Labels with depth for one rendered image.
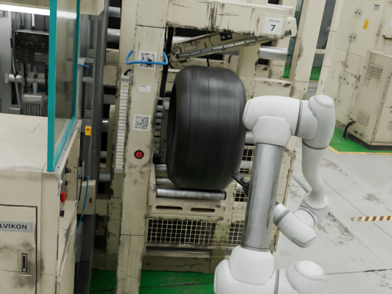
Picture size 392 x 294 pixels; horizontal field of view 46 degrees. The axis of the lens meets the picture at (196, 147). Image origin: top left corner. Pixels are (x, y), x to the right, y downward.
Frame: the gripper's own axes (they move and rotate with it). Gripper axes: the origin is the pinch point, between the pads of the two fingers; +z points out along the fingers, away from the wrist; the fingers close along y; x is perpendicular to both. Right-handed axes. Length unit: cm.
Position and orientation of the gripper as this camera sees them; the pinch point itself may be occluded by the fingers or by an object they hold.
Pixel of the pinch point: (240, 179)
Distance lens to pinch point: 214.1
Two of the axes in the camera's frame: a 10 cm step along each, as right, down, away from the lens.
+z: -6.9, -6.2, 3.7
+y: -1.6, 6.3, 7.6
